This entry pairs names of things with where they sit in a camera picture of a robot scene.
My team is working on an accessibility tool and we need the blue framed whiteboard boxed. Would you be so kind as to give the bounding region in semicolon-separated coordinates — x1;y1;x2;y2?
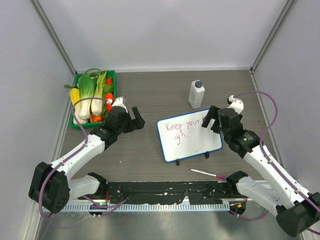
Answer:
156;109;223;163

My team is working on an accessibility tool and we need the white marker pink cap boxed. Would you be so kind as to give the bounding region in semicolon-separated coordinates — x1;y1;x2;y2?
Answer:
189;168;227;180

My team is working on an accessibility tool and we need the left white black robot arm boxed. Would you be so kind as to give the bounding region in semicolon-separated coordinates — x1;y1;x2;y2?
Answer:
28;106;145;214

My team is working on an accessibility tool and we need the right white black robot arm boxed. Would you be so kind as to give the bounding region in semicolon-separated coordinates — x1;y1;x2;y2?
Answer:
201;105;320;237

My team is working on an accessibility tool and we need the white bottle grey cap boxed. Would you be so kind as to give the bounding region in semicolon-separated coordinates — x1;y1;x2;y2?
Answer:
188;80;205;109

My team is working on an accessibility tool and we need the orange carrot toy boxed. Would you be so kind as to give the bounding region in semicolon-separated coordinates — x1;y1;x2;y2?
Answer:
105;92;115;112

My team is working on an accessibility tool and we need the pale green celery toy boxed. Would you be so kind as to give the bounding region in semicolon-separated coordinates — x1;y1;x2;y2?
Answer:
91;71;107;116

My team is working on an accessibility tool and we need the small red strawberry toy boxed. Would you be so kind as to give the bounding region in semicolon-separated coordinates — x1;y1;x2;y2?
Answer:
106;77;113;85

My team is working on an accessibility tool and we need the yellow cabbage toy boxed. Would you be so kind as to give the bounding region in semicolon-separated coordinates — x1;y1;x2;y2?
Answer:
69;88;81;125

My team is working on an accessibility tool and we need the green plastic basket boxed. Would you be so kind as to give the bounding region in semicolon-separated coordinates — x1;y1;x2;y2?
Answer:
64;68;117;130

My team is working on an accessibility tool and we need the green bok choy toy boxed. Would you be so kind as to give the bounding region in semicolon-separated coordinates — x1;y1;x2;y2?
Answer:
78;74;95;119

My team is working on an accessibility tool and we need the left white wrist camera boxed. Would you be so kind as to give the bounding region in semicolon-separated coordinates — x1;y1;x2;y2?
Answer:
106;96;127;110

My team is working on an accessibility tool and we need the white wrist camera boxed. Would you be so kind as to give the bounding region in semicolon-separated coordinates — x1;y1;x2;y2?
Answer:
106;96;127;110
227;95;244;114

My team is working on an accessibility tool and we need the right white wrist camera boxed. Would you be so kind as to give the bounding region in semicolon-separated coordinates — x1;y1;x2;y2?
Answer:
227;95;244;114

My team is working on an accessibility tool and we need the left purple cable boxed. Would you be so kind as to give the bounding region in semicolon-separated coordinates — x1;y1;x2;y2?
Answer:
38;97;131;220

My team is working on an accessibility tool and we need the purple cable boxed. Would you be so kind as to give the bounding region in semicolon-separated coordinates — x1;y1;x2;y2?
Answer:
38;97;131;220
228;90;320;236

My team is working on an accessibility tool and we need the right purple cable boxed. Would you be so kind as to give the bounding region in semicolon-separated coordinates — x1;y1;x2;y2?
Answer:
228;90;320;236

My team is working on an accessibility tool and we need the aluminium frame rail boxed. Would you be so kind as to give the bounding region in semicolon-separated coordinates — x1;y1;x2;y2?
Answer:
31;180;276;203

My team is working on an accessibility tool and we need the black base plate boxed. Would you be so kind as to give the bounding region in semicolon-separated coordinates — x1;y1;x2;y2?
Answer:
77;180;251;205

